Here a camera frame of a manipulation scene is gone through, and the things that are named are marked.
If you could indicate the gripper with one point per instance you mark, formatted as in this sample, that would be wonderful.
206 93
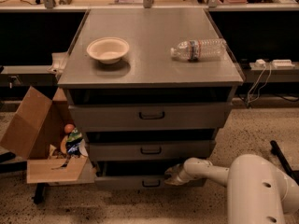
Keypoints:
178 175

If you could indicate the grey bottom drawer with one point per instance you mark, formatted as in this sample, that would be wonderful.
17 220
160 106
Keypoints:
133 174

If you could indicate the grey drawer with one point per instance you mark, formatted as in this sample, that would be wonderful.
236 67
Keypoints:
113 118
133 174
145 151

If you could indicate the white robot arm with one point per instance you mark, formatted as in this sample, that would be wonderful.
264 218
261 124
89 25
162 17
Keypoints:
257 191

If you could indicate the grey middle drawer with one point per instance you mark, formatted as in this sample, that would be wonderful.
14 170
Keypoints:
145 151

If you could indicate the grey top drawer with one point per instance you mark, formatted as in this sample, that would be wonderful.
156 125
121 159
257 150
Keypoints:
113 118

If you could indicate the grey drawer cabinet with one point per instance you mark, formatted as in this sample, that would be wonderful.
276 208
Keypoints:
147 74

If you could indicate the green blue snack bag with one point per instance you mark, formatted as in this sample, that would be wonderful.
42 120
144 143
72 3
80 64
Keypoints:
73 141

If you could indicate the black floor bar right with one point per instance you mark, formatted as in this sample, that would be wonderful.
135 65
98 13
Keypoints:
286 166

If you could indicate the orange ball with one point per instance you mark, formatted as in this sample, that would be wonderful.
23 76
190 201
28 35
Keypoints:
68 128

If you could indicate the clear plastic water bottle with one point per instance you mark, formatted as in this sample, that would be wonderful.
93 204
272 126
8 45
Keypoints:
199 49

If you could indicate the black stand leg left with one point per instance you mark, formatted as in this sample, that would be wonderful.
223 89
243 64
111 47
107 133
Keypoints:
39 194

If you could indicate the beige paper bowl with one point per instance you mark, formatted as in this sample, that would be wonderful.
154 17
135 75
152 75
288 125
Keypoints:
108 50

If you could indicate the brown cardboard box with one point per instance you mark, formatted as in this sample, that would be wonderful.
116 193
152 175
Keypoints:
38 124

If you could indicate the white power adapter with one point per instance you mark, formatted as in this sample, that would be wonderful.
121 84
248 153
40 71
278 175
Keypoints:
260 63

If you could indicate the white power strip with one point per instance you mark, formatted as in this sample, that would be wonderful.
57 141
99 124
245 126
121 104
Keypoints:
283 63

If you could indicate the grey low side shelf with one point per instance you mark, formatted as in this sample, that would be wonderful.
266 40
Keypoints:
34 75

